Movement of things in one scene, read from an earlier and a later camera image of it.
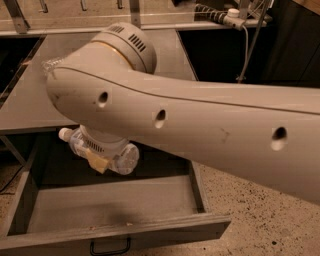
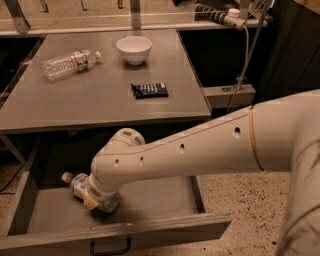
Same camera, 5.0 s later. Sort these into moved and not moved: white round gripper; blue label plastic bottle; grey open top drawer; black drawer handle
Moved: white round gripper; blue label plastic bottle
Not moved: grey open top drawer; black drawer handle
